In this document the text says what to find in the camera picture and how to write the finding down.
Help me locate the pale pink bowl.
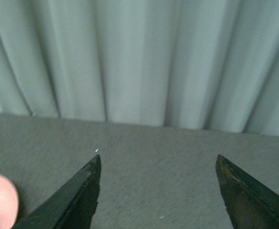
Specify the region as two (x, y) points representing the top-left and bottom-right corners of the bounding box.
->
(0, 175), (19, 229)

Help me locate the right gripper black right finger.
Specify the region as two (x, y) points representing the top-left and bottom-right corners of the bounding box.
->
(215, 155), (279, 229)

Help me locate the grey-white curtain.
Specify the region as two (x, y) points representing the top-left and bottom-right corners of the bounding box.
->
(0, 0), (279, 136)

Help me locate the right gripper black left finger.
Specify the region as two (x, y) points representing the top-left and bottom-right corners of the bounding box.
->
(13, 155), (101, 229)

